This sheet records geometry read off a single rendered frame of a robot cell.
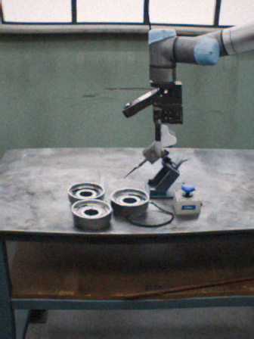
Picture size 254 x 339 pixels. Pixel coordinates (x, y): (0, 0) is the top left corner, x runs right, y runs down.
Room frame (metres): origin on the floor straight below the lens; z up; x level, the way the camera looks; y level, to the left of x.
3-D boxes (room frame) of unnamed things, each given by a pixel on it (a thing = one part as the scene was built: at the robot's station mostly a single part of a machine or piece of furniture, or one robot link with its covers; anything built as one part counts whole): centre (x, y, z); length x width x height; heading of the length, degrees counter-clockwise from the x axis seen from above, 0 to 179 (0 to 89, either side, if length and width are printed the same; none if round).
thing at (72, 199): (1.22, 0.11, 0.82); 0.10 x 0.10 x 0.04
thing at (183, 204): (1.19, -0.18, 0.82); 0.08 x 0.07 x 0.05; 93
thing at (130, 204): (1.19, -0.01, 0.82); 0.10 x 0.10 x 0.04
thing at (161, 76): (1.27, -0.10, 1.17); 0.08 x 0.08 x 0.05
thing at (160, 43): (1.27, -0.10, 1.25); 0.09 x 0.08 x 0.11; 62
